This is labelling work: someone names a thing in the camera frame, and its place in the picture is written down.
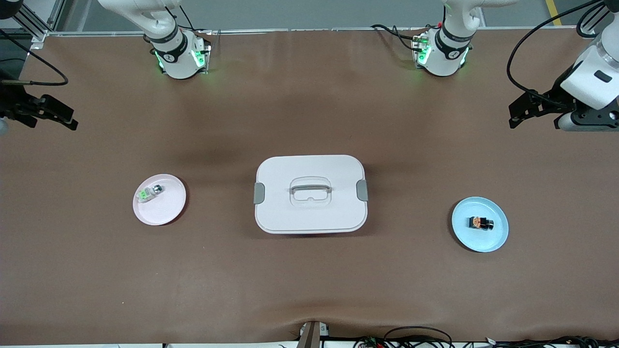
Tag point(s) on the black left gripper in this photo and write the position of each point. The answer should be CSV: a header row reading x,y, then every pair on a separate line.
x,y
551,99

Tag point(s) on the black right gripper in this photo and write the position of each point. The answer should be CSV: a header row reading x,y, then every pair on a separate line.
x,y
11,107

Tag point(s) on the orange and black push-button switch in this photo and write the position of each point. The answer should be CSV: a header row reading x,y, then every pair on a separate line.
x,y
479,223

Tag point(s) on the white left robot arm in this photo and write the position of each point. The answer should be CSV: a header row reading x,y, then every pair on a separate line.
x,y
447,55

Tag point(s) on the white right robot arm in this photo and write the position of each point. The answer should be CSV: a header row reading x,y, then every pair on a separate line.
x,y
176,58

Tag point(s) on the light blue round plate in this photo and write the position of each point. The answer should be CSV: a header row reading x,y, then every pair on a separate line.
x,y
471,239

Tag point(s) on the pink round plate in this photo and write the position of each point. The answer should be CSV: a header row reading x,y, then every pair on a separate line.
x,y
164,210

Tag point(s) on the grey box latch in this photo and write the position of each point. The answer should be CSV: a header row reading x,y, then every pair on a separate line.
x,y
362,190
259,193

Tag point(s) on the white lidded storage box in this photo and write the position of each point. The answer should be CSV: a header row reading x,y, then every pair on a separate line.
x,y
309,217

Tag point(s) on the brown table mat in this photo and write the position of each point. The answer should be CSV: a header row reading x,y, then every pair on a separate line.
x,y
309,280

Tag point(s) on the aluminium frame profile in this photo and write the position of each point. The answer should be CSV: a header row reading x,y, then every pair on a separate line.
x,y
29,24

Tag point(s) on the green and white push-button switch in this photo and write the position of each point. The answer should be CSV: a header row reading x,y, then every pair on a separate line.
x,y
149,193

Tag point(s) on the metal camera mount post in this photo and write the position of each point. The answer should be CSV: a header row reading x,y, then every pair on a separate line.
x,y
310,336

